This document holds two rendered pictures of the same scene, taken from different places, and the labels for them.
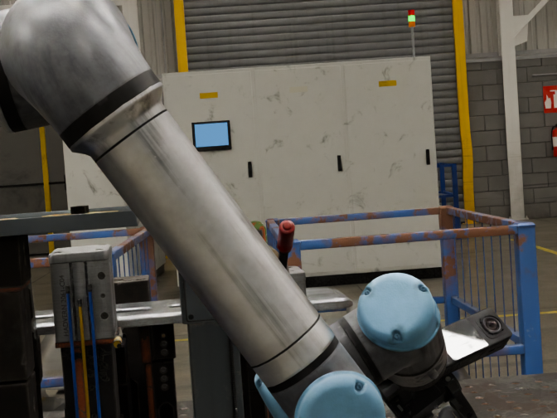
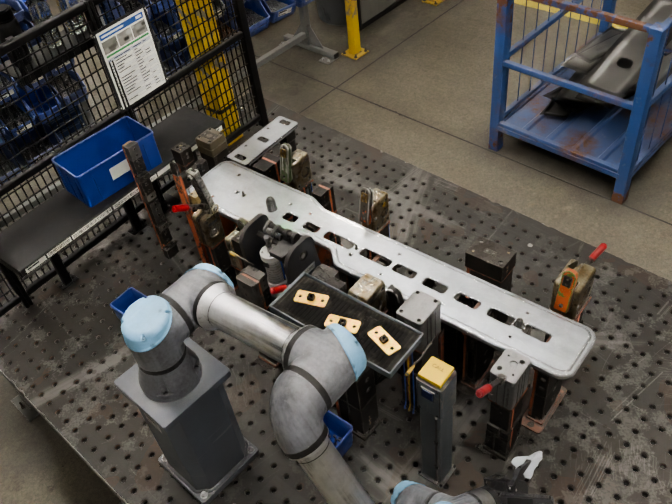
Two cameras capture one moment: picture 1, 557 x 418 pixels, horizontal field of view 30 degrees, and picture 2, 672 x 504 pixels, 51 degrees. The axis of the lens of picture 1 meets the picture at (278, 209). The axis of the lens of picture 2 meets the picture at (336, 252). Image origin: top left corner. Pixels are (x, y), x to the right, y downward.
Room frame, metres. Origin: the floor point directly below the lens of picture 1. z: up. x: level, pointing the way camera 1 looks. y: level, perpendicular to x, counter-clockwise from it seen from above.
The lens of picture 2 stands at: (0.50, -0.50, 2.48)
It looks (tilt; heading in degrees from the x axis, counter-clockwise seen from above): 45 degrees down; 50
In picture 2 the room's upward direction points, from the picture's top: 8 degrees counter-clockwise
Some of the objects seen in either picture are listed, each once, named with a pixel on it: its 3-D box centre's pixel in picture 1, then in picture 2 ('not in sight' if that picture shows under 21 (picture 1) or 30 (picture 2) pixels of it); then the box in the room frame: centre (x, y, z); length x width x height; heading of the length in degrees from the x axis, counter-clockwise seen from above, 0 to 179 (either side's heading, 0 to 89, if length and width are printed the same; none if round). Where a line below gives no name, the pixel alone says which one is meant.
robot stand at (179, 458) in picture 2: not in sight; (192, 420); (0.84, 0.59, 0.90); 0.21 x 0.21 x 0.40; 2
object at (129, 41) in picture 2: not in sight; (131, 59); (1.50, 1.64, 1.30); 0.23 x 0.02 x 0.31; 6
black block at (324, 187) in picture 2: not in sight; (327, 220); (1.65, 0.90, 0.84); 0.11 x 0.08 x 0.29; 6
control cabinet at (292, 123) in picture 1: (301, 152); not in sight; (9.54, -0.24, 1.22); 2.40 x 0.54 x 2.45; 93
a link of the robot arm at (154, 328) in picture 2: not in sight; (154, 331); (0.85, 0.59, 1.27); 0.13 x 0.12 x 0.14; 5
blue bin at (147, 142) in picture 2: not in sight; (108, 160); (1.23, 1.49, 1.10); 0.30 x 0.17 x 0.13; 1
